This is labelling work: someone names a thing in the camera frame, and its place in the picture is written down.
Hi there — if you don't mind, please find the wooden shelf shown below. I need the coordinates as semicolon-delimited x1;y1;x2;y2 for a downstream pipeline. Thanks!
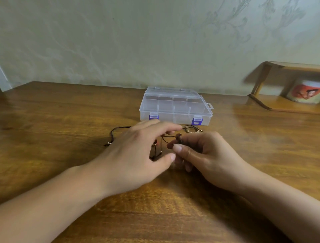
247;61;320;115

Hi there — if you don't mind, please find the person's right forearm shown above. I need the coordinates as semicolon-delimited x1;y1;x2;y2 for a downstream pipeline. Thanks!
232;173;320;243

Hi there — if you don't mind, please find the person's left forearm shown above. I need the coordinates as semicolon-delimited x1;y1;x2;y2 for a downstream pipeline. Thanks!
0;164;113;243

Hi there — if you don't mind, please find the clear plastic organizer box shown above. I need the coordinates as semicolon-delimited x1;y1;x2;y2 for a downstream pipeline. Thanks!
139;86;214;126

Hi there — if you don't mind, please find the person's right hand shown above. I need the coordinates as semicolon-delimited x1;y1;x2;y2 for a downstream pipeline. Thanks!
166;131;262;195

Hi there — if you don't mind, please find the white printed mug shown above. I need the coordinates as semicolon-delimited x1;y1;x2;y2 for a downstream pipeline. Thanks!
286;78;320;104

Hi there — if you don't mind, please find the person's left hand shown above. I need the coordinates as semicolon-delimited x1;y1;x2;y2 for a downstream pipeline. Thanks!
82;119;184;197

